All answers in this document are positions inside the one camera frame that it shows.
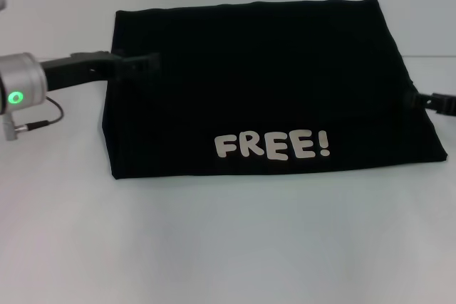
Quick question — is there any black shirt with FREE print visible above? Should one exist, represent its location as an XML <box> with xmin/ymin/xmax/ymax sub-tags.
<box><xmin>100</xmin><ymin>0</ymin><xmax>450</xmax><ymax>182</ymax></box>

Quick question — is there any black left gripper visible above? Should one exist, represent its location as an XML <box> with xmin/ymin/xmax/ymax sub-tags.
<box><xmin>40</xmin><ymin>51</ymin><xmax>162</xmax><ymax>93</ymax></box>

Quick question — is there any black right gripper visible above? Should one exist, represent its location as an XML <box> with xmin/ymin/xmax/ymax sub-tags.
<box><xmin>405</xmin><ymin>90</ymin><xmax>456</xmax><ymax>117</ymax></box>

